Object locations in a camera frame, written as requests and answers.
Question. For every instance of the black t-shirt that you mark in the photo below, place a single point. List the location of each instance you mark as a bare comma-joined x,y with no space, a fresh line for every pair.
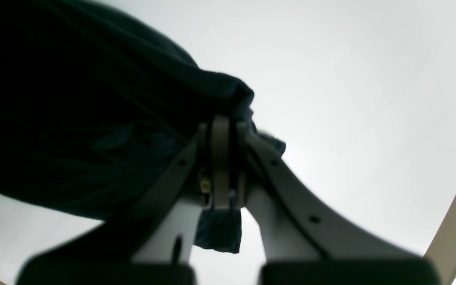
94,105

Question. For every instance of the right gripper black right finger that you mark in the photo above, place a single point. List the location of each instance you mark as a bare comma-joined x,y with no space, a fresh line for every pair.
305,241

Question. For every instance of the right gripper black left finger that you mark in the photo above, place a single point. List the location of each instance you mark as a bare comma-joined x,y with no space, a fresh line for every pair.
149,242

